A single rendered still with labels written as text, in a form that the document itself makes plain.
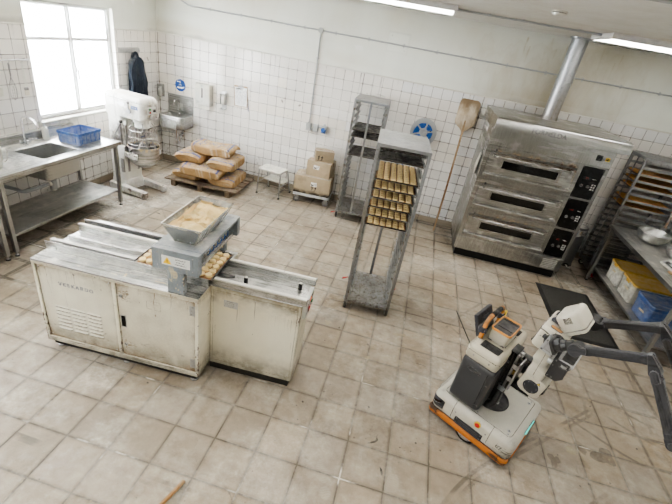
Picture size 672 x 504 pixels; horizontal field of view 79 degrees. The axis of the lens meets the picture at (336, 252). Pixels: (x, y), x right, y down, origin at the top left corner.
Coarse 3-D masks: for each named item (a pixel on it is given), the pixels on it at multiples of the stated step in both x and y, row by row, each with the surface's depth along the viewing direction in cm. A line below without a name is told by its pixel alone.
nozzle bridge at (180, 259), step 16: (224, 224) 309; (160, 240) 274; (208, 240) 284; (224, 240) 314; (160, 256) 268; (176, 256) 266; (192, 256) 264; (208, 256) 291; (176, 272) 272; (192, 272) 270; (176, 288) 278
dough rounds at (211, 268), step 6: (150, 252) 306; (144, 258) 298; (150, 258) 299; (216, 258) 314; (222, 258) 315; (228, 258) 320; (150, 264) 296; (210, 264) 305; (216, 264) 306; (222, 264) 310; (204, 270) 298; (210, 270) 298; (216, 270) 303; (204, 276) 294; (210, 276) 293
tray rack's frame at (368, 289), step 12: (384, 132) 391; (396, 132) 400; (384, 144) 349; (396, 144) 354; (408, 144) 362; (420, 144) 370; (372, 264) 477; (360, 276) 474; (372, 276) 478; (384, 276) 483; (360, 288) 452; (372, 288) 456; (384, 288) 460; (348, 300) 429; (360, 300) 431; (372, 300) 435; (384, 300) 439
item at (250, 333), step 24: (216, 288) 297; (288, 288) 309; (216, 312) 307; (240, 312) 303; (264, 312) 299; (288, 312) 295; (216, 336) 318; (240, 336) 314; (264, 336) 310; (288, 336) 305; (216, 360) 331; (240, 360) 326; (264, 360) 321; (288, 360) 316
